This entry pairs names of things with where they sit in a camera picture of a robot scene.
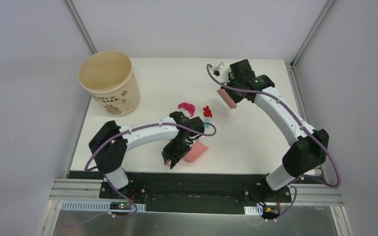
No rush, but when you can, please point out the pink hand brush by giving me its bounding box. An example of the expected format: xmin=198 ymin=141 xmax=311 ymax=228
xmin=217 ymin=88 xmax=237 ymax=109

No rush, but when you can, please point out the pink plastic dustpan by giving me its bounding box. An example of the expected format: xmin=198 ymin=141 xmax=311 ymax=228
xmin=182 ymin=142 xmax=209 ymax=163

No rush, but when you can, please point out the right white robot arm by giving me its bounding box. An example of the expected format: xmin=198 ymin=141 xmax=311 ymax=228
xmin=214 ymin=59 xmax=329 ymax=202

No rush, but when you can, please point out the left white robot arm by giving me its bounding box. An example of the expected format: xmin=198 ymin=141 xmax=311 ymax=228
xmin=88 ymin=111 xmax=205 ymax=199

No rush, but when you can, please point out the red paper scrap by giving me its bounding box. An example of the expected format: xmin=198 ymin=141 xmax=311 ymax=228
xmin=203 ymin=106 xmax=213 ymax=118

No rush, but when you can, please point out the light blue paper scrap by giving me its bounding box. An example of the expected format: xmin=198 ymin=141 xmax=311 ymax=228
xmin=204 ymin=118 xmax=211 ymax=129

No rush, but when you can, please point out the magenta paper scrap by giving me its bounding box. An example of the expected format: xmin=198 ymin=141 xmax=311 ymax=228
xmin=178 ymin=102 xmax=196 ymax=117

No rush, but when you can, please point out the beige paper bucket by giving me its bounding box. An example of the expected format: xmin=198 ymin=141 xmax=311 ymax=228
xmin=78 ymin=51 xmax=140 ymax=117

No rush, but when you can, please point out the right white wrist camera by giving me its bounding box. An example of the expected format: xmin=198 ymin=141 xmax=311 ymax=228
xmin=212 ymin=62 xmax=231 ymax=77

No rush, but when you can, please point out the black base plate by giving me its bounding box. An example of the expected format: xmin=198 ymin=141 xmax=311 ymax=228
xmin=67 ymin=171 xmax=302 ymax=215

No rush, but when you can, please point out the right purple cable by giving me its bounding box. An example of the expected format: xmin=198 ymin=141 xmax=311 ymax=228
xmin=206 ymin=63 xmax=342 ymax=227

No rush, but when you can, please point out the aluminium front rail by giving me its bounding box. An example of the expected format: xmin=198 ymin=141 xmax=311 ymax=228
xmin=50 ymin=179 xmax=344 ymax=207

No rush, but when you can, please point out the left aluminium frame post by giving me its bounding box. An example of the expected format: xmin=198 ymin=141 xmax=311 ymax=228
xmin=63 ymin=0 xmax=98 ymax=55

